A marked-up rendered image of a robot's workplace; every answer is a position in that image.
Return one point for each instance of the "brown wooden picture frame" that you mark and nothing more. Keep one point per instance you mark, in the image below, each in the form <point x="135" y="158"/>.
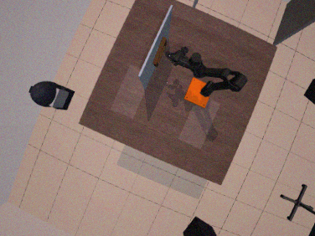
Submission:
<point x="159" y="52"/>

